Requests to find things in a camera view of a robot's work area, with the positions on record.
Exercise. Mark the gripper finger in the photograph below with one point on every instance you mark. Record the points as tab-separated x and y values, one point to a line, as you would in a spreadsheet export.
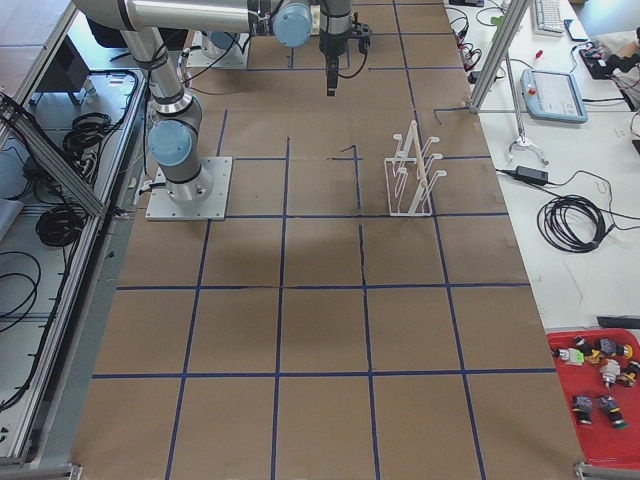
332	76

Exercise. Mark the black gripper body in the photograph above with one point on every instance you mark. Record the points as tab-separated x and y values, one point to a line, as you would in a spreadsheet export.
332	41

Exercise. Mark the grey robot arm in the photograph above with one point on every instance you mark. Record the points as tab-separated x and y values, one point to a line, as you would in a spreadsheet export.
173	141

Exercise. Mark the white keyboard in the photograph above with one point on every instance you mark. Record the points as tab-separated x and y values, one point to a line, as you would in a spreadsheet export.
546	18

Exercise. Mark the blue teach pendant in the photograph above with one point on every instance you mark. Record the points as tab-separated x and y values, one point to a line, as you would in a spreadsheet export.
553	96

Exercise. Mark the black power adapter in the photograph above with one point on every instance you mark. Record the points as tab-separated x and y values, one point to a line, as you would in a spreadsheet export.
531	175

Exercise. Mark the red parts tray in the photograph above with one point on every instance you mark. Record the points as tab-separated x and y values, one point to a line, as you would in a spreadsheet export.
599	374

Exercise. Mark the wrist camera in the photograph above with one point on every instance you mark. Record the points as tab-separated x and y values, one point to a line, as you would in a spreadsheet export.
361	32

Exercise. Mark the white wire cup rack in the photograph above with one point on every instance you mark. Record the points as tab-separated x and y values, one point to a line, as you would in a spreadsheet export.
409	175

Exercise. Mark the aluminium frame post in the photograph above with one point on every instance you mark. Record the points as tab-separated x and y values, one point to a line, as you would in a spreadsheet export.
504	35

